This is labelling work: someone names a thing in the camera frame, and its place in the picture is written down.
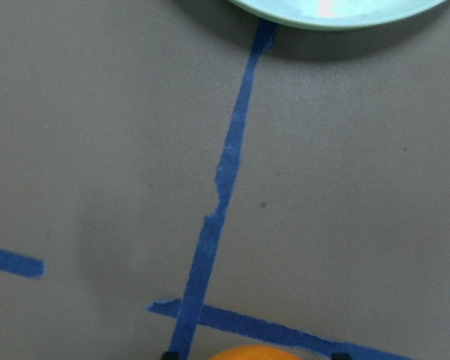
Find orange mandarin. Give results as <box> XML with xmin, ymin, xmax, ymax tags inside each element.
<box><xmin>209</xmin><ymin>345</ymin><xmax>301</xmax><ymax>360</ymax></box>

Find mint green plate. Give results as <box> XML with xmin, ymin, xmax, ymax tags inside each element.
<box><xmin>230</xmin><ymin>0</ymin><xmax>444</xmax><ymax>31</ymax></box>

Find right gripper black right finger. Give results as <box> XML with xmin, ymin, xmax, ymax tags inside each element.
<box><xmin>331</xmin><ymin>352</ymin><xmax>350</xmax><ymax>360</ymax></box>

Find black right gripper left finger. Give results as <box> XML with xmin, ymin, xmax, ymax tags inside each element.
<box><xmin>160</xmin><ymin>351</ymin><xmax>181</xmax><ymax>360</ymax></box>

